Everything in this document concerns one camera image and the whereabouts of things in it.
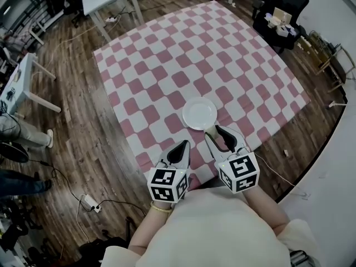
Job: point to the person's cream shirt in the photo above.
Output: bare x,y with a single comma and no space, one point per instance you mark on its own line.
217,232

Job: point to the white power strip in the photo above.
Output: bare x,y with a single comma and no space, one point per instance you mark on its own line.
111,19
89,202

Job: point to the person's right forearm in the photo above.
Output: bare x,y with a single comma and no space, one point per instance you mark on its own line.
267,207

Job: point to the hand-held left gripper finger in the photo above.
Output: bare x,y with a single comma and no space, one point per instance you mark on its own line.
187,154
167,156

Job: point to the white round plate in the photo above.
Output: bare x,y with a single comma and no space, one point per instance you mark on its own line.
198,113

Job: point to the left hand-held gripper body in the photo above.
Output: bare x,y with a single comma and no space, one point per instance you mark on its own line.
164,177

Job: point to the pink white checkered tablecloth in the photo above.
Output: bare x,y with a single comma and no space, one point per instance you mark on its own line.
180,65

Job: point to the pale green food piece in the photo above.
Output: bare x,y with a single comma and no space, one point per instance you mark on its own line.
211,131

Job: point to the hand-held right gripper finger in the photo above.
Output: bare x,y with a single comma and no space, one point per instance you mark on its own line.
232,138
214,149

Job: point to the person's left forearm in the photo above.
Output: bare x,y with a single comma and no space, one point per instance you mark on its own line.
147,227

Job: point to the wooden folding stand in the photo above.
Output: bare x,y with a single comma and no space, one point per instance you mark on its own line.
338,65

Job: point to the white table with wooden legs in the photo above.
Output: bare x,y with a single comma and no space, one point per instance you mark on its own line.
20,76

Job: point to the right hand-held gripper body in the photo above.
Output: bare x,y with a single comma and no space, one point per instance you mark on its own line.
239,171

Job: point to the beige cardboard box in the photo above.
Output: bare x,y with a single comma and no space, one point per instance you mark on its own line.
282,15

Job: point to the black swivel chair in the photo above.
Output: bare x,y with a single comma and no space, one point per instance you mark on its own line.
73,1

